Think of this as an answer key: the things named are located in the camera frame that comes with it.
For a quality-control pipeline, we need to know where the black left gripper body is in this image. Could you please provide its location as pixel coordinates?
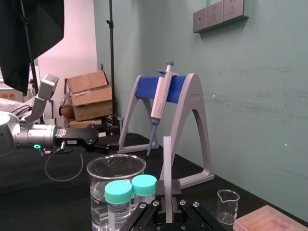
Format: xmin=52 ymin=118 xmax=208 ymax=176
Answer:
xmin=54 ymin=126 xmax=100 ymax=153

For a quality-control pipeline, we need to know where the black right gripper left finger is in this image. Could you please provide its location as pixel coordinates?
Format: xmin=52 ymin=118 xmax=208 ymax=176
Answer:
xmin=119 ymin=180 xmax=167 ymax=231

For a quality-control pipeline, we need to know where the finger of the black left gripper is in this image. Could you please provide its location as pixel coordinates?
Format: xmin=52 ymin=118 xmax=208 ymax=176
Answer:
xmin=94 ymin=142 xmax=120 ymax=155
xmin=98 ymin=126 xmax=121 ymax=137

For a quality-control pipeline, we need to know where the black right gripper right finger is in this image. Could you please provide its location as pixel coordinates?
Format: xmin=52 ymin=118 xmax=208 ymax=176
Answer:
xmin=172 ymin=180 xmax=218 ymax=231

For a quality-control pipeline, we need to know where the white translucent stirring rod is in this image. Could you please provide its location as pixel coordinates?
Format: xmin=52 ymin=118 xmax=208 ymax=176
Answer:
xmin=163 ymin=136 xmax=174 ymax=223

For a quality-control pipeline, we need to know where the flat brown cardboard box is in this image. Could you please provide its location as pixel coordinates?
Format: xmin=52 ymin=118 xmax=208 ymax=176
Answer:
xmin=66 ymin=118 xmax=103 ymax=129

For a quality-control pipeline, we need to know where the closed brown cardboard box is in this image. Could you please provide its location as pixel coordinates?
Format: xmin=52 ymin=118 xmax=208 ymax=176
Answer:
xmin=72 ymin=100 xmax=114 ymax=122

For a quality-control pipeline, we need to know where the clear tube with teal cap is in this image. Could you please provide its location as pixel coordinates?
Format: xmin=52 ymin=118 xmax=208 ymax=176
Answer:
xmin=131 ymin=175 xmax=157 ymax=205
xmin=104 ymin=180 xmax=134 ymax=231

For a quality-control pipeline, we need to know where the small glass beaker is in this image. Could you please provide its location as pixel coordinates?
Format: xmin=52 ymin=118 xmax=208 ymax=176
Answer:
xmin=216 ymin=189 xmax=241 ymax=226

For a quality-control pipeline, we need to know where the large glass beaker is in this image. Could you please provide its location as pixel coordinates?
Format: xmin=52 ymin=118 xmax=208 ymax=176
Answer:
xmin=86 ymin=154 xmax=147 ymax=231

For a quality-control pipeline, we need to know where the large open cardboard box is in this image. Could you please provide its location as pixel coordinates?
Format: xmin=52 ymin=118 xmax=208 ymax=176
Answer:
xmin=65 ymin=69 xmax=114 ymax=107

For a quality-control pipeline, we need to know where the white and blue pipette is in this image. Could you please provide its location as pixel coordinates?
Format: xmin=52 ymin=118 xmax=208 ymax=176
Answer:
xmin=146 ymin=61 xmax=175 ymax=157

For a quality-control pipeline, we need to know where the black light stand pole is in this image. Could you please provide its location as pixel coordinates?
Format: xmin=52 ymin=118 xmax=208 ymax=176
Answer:
xmin=105 ymin=0 xmax=116 ymax=117

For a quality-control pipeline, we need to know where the pink tip box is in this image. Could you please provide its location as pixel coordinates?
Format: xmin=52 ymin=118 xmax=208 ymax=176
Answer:
xmin=233 ymin=205 xmax=308 ymax=231

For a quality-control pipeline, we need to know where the grey pipette stand blue roller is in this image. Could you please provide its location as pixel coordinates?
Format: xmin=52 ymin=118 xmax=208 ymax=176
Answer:
xmin=117 ymin=73 xmax=215 ymax=190

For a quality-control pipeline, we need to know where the black softbox stand pole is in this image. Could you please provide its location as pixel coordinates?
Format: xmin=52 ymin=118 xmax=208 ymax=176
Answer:
xmin=20 ymin=0 xmax=39 ymax=91

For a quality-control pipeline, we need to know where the black softbox cloth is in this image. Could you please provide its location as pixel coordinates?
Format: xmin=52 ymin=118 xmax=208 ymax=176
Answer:
xmin=0 ymin=0 xmax=65 ymax=96

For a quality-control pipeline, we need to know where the thin dark looped cable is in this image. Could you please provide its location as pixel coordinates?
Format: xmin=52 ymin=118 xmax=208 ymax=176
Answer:
xmin=39 ymin=147 xmax=85 ymax=181

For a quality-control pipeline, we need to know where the grey wall socket panel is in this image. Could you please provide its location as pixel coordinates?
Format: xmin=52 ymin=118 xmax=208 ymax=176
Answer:
xmin=192 ymin=0 xmax=250 ymax=34

